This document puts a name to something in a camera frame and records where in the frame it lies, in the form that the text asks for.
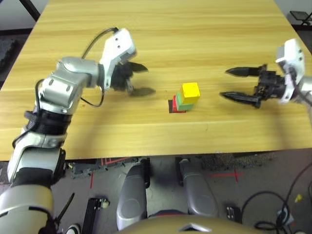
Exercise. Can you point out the red tape cross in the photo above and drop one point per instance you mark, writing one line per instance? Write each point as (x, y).
(235, 175)

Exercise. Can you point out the black diagonal frame bar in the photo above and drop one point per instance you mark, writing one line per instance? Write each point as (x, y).
(31, 11)

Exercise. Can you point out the grey power adapter box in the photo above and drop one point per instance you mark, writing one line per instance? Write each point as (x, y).
(285, 217)

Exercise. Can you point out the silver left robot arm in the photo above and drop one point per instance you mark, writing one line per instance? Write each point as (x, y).
(65, 85)

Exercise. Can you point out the black mat with red lines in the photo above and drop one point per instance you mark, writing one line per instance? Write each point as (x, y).
(114, 161)

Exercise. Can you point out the red wooden block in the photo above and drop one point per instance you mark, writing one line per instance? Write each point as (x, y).
(174, 102)

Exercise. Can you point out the grey robot leg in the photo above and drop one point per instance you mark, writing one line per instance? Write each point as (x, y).
(131, 195)
(200, 192)

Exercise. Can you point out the olive robot torso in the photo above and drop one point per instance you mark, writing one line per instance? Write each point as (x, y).
(170, 226)

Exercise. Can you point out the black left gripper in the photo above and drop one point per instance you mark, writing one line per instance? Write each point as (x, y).
(120, 78)

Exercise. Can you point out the red tape strip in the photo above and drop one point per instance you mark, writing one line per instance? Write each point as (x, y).
(91, 181)

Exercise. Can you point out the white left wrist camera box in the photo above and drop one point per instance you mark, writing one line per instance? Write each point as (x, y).
(119, 46)

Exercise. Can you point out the grey robot right leg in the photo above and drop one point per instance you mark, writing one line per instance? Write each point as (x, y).
(200, 192)

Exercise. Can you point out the small white caster wheel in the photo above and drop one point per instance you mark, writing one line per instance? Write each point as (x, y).
(105, 204)

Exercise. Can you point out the black stand with tray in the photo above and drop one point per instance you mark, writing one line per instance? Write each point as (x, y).
(299, 15)

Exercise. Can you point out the black plate with silver clips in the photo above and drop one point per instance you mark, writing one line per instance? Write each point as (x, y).
(233, 214)

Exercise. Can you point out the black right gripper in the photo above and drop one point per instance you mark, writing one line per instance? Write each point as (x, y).
(270, 85)

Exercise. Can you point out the yellow wooden block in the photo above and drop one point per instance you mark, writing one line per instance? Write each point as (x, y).
(190, 92)

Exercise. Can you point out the green wooden block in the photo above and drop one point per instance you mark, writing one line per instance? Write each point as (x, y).
(184, 106)

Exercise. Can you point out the black metal rail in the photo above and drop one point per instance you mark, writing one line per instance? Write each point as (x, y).
(92, 213)

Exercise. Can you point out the grey robot left leg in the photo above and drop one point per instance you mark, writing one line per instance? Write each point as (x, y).
(131, 195)

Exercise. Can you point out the small yellow tag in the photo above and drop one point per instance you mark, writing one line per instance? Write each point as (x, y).
(298, 198)

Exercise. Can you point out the dark foam floor mat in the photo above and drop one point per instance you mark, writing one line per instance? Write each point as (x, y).
(7, 53)

